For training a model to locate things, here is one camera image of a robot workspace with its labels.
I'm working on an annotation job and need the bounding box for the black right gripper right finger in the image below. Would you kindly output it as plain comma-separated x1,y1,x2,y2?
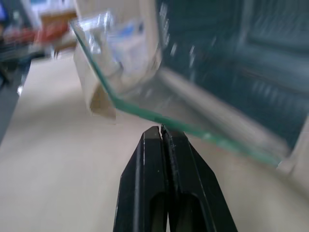
160,124,240,232

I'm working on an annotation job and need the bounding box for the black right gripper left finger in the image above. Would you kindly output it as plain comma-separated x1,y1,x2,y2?
112,126,169,232

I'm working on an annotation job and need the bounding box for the glass toaster oven door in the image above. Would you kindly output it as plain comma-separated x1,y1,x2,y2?
69,9,290,167

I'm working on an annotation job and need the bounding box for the clear glass pane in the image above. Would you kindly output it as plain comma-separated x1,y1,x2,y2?
72,0,309,174

